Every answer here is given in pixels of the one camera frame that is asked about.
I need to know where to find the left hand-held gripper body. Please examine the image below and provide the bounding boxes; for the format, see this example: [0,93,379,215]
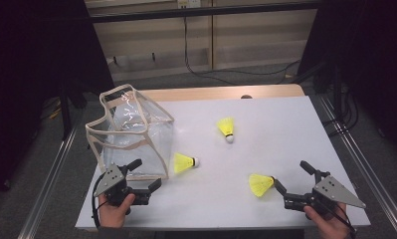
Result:
[94,163,150,207]

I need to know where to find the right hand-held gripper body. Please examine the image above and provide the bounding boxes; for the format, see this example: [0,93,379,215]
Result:
[283,170,367,221]

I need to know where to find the yellow shuttlecock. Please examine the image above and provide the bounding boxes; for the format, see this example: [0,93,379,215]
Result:
[173,151,201,174]
[248,173,276,199]
[216,117,236,144]

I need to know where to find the clear bag with beige trim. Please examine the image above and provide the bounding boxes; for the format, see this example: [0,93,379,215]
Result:
[85,83,176,182]

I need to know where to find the person's left hand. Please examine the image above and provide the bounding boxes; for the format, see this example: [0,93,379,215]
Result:
[98,193,136,229]

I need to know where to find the person's right hand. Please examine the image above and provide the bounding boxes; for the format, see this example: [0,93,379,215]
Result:
[303,202,352,239]

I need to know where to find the white table sheet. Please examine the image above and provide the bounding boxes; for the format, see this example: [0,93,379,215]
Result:
[75,96,372,232]

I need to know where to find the black metal stand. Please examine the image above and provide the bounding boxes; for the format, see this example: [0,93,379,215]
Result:
[58,79,73,140]

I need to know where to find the black curtain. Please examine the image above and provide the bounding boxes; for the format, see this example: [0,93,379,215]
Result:
[298,0,397,160]
[0,0,115,204]

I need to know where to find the beige cabinet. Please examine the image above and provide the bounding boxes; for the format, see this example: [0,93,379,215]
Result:
[85,0,319,83]

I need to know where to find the left hand-held gripper cable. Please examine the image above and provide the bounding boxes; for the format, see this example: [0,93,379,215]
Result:
[91,172,108,230]

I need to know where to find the hand-held gripper cable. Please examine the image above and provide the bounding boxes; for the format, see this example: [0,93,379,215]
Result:
[321,198,358,239]
[91,172,108,230]

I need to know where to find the right hand-held gripper cable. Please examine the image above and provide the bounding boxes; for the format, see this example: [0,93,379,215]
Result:
[321,198,358,239]

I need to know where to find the aluminium frame rail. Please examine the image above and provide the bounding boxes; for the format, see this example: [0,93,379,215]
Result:
[18,109,85,239]
[318,96,397,239]

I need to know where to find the black floor cables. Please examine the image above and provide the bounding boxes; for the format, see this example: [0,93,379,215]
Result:
[321,83,360,137]

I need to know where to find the black wall socket cable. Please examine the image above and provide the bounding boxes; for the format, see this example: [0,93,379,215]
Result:
[184,16,301,86]

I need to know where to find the white wall socket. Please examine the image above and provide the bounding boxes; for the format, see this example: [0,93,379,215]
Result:
[177,0,202,9]

